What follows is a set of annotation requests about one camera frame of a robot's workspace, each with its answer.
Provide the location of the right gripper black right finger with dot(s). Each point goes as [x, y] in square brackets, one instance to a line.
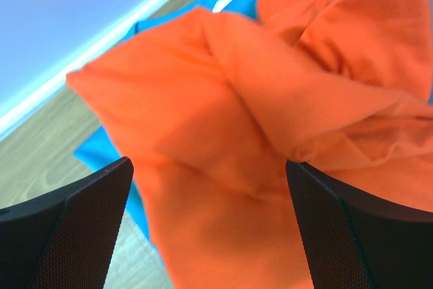
[353, 239]

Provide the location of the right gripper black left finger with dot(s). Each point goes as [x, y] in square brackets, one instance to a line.
[65, 238]

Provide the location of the orange t shirt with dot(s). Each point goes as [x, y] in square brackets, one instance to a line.
[210, 107]

